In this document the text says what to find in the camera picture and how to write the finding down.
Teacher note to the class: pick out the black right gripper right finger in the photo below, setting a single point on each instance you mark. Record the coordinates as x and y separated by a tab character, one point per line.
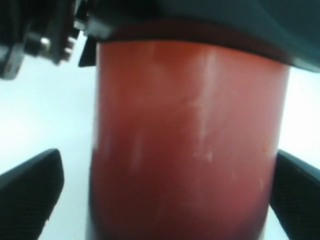
295	197

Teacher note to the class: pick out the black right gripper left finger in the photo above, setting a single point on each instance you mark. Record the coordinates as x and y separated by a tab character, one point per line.
28	195

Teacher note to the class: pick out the red sauce bottle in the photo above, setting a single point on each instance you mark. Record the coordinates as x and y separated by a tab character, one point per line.
185	139

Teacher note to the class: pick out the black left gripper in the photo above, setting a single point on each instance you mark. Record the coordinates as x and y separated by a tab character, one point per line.
45	29

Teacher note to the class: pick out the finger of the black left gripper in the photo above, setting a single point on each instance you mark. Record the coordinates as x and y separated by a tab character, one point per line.
287	31

